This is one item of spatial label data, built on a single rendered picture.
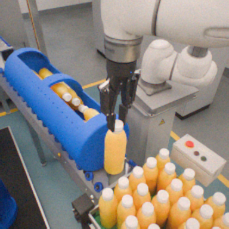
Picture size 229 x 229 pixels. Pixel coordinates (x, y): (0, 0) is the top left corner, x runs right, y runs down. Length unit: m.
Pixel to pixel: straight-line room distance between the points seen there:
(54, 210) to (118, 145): 1.48
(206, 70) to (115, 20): 0.84
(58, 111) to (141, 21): 0.69
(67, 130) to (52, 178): 1.35
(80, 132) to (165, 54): 0.62
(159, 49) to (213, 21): 0.83
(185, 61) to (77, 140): 0.66
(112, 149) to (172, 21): 0.43
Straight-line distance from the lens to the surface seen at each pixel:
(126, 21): 0.49
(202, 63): 1.24
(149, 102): 1.32
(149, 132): 1.49
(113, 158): 0.77
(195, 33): 0.47
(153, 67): 1.30
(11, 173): 2.27
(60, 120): 1.04
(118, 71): 0.56
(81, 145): 0.93
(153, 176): 0.99
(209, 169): 1.02
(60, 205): 2.15
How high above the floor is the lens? 1.87
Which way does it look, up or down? 42 degrees down
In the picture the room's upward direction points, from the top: straight up
